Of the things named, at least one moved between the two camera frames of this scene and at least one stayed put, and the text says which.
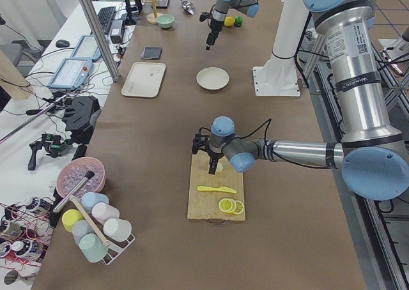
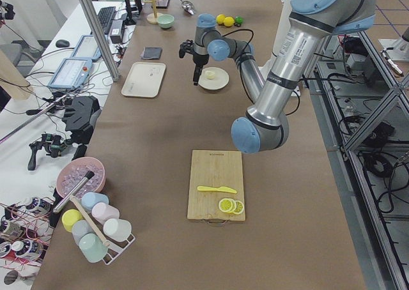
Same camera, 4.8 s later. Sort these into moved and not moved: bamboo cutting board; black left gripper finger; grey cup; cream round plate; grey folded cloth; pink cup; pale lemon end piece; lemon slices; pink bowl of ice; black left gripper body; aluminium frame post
Moved: pale lemon end piece; black left gripper finger; black left gripper body
Not moved: pink bowl of ice; aluminium frame post; lemon slices; grey folded cloth; pink cup; grey cup; bamboo cutting board; cream round plate
